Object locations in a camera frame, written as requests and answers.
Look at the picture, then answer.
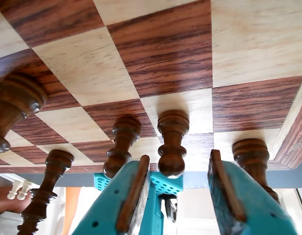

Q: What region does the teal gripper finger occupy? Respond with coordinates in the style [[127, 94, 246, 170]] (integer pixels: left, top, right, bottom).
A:
[[71, 154, 151, 235], [207, 149, 299, 235]]

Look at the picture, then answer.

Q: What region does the dark wooden pawn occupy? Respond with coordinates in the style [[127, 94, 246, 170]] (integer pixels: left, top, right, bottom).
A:
[[102, 117, 142, 179], [157, 110, 190, 179]]

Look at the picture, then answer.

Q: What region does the orange wooden furniture leg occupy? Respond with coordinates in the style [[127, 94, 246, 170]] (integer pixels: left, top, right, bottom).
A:
[[62, 187, 82, 235]]

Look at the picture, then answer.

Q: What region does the dark wooden rook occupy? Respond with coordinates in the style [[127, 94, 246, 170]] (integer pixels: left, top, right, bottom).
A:
[[231, 138, 281, 204]]

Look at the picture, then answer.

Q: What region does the dark wooden king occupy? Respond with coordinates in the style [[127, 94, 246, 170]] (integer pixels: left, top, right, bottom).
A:
[[17, 149, 75, 235]]

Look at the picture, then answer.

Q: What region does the dark wooden queen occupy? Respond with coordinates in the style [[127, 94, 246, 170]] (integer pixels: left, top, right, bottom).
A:
[[0, 72, 48, 155]]

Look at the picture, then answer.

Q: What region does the wooden chessboard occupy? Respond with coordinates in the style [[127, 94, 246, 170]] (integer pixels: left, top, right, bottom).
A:
[[0, 0, 302, 172]]

